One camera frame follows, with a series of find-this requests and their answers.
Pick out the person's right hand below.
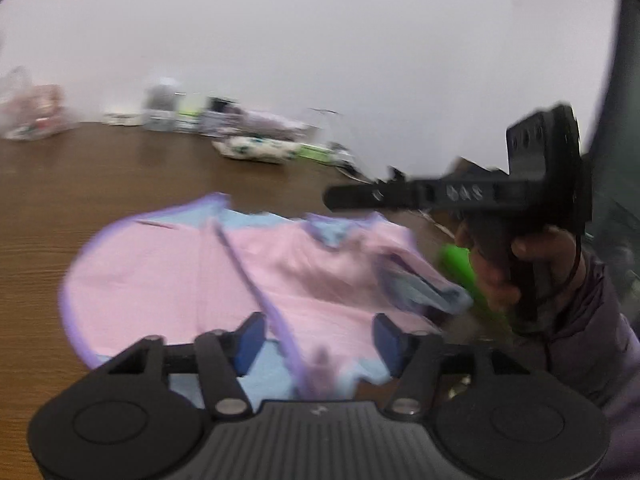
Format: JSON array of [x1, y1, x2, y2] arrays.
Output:
[[454, 219, 582, 316]]

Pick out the white astronaut figurine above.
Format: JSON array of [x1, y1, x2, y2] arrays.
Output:
[[141, 78, 180, 132]]

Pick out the pink blue purple garment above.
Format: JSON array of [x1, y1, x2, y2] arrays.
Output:
[[58, 193, 472, 405]]

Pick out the clear plastic snack bag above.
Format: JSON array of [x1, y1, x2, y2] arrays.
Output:
[[1, 66, 77, 141]]

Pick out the folded patterned cloth stack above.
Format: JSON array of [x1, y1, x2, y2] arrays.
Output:
[[198, 98, 318, 141]]

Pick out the purple sleeve right forearm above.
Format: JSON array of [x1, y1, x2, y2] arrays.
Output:
[[514, 249, 640, 480]]

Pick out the floral folded towel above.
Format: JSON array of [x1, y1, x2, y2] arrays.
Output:
[[212, 136, 300, 165]]

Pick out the white power strip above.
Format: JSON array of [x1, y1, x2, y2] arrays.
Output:
[[297, 143, 357, 169]]

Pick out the green storage bag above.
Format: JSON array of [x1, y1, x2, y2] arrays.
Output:
[[437, 244, 510, 336]]

